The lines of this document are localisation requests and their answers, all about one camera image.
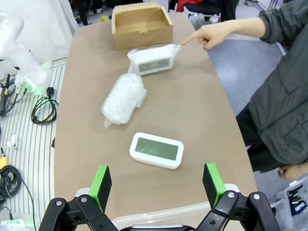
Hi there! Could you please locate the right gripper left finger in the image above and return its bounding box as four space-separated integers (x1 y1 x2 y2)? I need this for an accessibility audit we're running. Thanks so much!
38 165 114 231

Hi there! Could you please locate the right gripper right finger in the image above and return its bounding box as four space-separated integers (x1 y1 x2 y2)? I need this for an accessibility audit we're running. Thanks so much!
196 163 281 231

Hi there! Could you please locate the unwrapped white digital clock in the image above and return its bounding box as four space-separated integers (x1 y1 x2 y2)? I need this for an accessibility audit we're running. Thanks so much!
129 132 184 170

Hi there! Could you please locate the thickly bubble-wrapped white clock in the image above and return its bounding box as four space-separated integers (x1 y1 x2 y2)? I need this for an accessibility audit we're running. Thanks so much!
100 73 147 130

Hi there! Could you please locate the bubble-wrapped clock with visible display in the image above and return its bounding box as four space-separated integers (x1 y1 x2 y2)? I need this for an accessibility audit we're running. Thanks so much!
127 43 181 77

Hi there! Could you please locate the person's right forearm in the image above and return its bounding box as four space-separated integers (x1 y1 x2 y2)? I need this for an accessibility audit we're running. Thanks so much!
226 16 267 39

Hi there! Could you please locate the person's left hand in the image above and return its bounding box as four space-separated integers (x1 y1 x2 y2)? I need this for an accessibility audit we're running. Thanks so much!
277 163 308 181

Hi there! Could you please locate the person's right hand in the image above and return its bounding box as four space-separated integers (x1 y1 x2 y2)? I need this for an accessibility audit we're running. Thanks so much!
180 22 233 51

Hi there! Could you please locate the clear plastic container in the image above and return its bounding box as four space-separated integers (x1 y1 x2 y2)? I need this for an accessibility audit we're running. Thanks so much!
112 201 212 231

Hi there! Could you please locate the clear plastic storage bin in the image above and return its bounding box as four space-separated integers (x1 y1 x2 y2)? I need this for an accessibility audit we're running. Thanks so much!
271 177 308 229

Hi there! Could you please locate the white device with green light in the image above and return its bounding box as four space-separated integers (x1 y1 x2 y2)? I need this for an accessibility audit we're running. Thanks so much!
0 218 33 231

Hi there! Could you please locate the small white plastic clip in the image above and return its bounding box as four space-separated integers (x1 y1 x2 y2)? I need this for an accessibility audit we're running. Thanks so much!
6 135 19 149

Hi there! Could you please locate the person in grey jacket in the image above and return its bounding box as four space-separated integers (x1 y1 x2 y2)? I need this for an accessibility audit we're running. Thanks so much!
235 0 308 173

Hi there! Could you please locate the open brown cardboard box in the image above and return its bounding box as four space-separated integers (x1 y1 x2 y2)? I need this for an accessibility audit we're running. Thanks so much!
111 2 174 51

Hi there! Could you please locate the bystander in black trousers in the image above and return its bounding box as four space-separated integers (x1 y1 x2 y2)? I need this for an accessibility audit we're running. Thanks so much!
220 0 239 23

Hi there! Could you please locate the red cloth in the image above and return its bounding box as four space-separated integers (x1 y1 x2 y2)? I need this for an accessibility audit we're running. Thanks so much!
176 0 192 12

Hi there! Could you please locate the slotted aluminium base plate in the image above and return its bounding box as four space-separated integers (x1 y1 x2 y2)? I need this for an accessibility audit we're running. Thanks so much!
0 59 67 231

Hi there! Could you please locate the black cable bundle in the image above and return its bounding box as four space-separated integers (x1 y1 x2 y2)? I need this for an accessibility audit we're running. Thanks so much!
0 165 24 201

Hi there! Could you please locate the coiled black cable with plug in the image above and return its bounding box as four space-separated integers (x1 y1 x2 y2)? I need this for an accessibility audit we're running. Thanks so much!
31 87 60 125

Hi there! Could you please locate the black cable with yellow marks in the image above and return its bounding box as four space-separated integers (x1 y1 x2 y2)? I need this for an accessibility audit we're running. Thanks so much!
0 74 27 116

